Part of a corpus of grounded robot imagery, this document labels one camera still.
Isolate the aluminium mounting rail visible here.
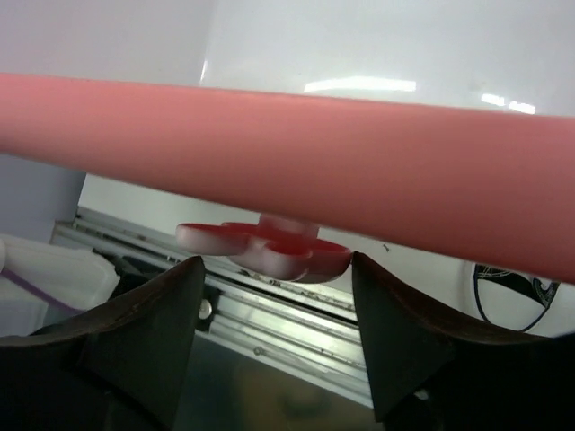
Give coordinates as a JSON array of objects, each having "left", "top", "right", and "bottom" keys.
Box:
[{"left": 52, "top": 208, "right": 373, "bottom": 407}]

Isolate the bunny knob drawer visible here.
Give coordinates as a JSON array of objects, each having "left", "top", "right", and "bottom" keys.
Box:
[{"left": 175, "top": 214, "right": 352, "bottom": 284}]

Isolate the white plastic shoe cabinet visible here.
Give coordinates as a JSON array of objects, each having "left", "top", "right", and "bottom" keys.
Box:
[{"left": 1, "top": 1, "right": 574, "bottom": 116}]

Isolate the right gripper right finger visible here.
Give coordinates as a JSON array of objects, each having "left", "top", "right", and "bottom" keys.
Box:
[{"left": 351, "top": 252, "right": 574, "bottom": 430}]

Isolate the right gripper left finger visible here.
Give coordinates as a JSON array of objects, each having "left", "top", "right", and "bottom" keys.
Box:
[{"left": 1, "top": 257, "right": 206, "bottom": 430}]

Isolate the black sneaker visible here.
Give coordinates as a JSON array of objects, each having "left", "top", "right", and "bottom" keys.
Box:
[{"left": 467, "top": 263, "right": 562, "bottom": 332}]

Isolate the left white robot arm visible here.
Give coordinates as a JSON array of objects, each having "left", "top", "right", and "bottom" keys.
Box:
[{"left": 1, "top": 234, "right": 120, "bottom": 337}]

